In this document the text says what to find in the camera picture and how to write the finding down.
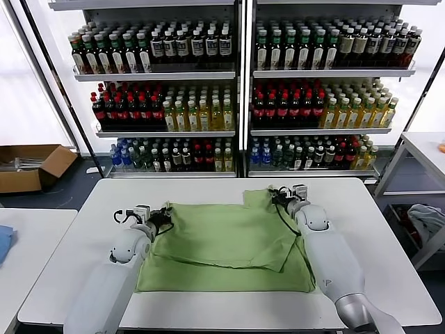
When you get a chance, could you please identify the yellow tea bottle white cap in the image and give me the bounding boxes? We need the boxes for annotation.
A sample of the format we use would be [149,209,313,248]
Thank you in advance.
[383,97,398,127]
[175,100,188,132]
[222,99,236,132]
[360,97,375,129]
[336,97,351,129]
[348,97,363,129]
[163,100,176,132]
[199,99,212,132]
[187,100,200,132]
[319,97,339,129]
[211,99,224,132]
[373,97,387,128]

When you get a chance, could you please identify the black window frame post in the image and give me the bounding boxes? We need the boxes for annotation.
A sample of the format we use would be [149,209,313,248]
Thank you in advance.
[24,0,107,177]
[413,45,445,134]

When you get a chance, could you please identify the light green shirt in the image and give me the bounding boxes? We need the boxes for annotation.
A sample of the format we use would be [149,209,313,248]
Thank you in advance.
[133,187,317,295]

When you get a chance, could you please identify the silver metal bars bundle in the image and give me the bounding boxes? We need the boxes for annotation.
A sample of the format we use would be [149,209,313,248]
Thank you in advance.
[0,157,48,172]

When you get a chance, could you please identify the dark tea bottle green cap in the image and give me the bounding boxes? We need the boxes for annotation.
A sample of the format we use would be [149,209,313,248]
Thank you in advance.
[311,29,325,70]
[283,29,298,70]
[136,31,153,74]
[270,29,284,70]
[96,33,112,74]
[256,29,270,70]
[297,29,312,70]
[83,34,99,74]
[123,32,139,74]
[325,29,339,70]
[109,33,125,74]

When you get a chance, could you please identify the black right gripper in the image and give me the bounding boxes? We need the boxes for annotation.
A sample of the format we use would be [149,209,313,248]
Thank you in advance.
[266,186,296,208]

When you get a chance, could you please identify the black storage crate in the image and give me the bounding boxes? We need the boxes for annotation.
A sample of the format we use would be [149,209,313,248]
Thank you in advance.
[385,203,423,258]

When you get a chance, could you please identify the grey crumpled cloth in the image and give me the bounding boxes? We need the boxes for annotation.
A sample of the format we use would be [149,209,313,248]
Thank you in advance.
[407,204,445,244]

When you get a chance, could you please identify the dark tea bottle brown cap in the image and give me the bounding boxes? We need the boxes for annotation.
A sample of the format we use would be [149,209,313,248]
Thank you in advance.
[71,31,86,74]

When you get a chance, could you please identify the cola bottle red cap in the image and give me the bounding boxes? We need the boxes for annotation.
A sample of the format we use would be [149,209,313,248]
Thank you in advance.
[104,95,118,131]
[151,94,165,131]
[313,91,326,128]
[115,95,129,131]
[127,95,141,131]
[251,91,265,128]
[264,91,277,128]
[276,91,290,128]
[301,91,315,128]
[139,94,153,131]
[90,92,106,131]
[289,91,302,128]

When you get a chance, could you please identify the grey metal shelving unit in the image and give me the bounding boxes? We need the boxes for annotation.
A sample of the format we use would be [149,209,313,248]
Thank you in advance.
[48,0,246,178]
[245,0,439,184]

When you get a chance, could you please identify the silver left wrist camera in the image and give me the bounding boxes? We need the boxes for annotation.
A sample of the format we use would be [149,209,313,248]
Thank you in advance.
[133,205,153,223]

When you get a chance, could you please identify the brown cardboard box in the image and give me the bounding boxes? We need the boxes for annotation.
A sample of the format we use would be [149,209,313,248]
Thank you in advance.
[0,144,79,194]

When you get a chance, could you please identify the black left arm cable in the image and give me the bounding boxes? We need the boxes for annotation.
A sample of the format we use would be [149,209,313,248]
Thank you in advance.
[113,209,137,224]

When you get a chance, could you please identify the blue folded cloth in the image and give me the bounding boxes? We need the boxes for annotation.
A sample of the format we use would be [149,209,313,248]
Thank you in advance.
[0,224,18,267]

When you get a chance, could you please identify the grey frame side table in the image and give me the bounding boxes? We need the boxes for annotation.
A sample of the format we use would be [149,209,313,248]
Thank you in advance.
[373,131,445,271]

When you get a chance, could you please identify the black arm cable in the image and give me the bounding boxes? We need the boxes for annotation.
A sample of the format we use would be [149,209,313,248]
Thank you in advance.
[274,201,304,238]
[113,209,137,224]

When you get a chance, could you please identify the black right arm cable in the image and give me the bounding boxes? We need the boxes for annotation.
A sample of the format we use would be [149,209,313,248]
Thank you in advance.
[274,201,304,238]

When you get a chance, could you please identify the black bottle blue-white label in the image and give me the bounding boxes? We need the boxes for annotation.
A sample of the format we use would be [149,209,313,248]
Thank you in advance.
[204,29,219,65]
[218,28,233,65]
[191,29,205,65]
[163,30,177,65]
[150,30,165,65]
[175,29,188,65]

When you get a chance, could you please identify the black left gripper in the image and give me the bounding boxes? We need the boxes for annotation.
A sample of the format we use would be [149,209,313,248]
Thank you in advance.
[149,205,175,229]

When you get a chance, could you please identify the dark bottle with pale label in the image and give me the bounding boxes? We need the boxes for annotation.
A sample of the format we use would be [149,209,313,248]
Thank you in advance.
[368,28,382,67]
[394,28,410,67]
[339,28,356,67]
[355,27,369,67]
[407,26,423,67]
[381,28,396,67]

